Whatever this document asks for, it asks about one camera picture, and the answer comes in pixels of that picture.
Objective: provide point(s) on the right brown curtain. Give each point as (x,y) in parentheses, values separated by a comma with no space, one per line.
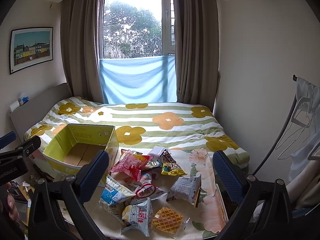
(196,51)

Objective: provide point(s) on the yellow dark snack bag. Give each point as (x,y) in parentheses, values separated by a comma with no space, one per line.
(170,167)

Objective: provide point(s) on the yellow-green cardboard box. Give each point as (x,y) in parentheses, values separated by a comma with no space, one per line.
(77,144)

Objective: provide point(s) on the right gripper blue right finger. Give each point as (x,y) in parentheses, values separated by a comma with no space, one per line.
(263,207)

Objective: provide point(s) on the white small snack packet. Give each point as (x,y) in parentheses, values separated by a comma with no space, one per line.
(156,152)

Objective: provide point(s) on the blue white shrimp chips bag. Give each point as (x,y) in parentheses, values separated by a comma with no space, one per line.
(114,196)

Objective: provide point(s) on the white rice cracker bag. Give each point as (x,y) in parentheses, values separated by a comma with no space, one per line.
(138,217)

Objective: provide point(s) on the light blue hanging cloth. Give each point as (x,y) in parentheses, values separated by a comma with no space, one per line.
(138,80)

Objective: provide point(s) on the grey white snack packet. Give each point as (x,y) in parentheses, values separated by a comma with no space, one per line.
(186,188)

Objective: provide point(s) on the items on headboard shelf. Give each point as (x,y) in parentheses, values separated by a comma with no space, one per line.
(22,99)

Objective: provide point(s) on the left brown curtain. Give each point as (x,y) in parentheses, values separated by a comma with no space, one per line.
(79,47)

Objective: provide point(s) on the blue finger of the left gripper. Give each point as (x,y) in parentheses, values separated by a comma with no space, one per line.
(7,139)

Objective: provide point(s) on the grey headboard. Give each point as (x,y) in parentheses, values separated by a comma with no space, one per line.
(30,113)

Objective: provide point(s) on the framed houses picture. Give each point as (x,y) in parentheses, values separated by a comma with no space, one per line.
(29,47)

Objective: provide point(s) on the brown curtain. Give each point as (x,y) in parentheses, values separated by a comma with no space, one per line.
(79,47)
(196,51)

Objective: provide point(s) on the clothes rack with hangers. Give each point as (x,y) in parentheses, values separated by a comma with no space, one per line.
(299,137)

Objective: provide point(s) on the waffle in clear wrapper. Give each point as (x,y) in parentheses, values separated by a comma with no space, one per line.
(169,221)

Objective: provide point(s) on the pink white snack bag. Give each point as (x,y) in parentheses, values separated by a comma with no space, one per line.
(131,164)

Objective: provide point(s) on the person's left hand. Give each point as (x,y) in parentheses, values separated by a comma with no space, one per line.
(13,213)

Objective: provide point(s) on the floral striped green quilt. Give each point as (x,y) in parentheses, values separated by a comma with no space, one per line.
(172,125)

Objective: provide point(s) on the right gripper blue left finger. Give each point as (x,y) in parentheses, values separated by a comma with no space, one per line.
(46,220)

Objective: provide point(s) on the red white shrimp flakes bag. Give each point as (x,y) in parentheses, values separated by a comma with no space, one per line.
(144,189)

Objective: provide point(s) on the window with white frame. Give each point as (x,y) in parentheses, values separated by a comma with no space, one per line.
(136,28)

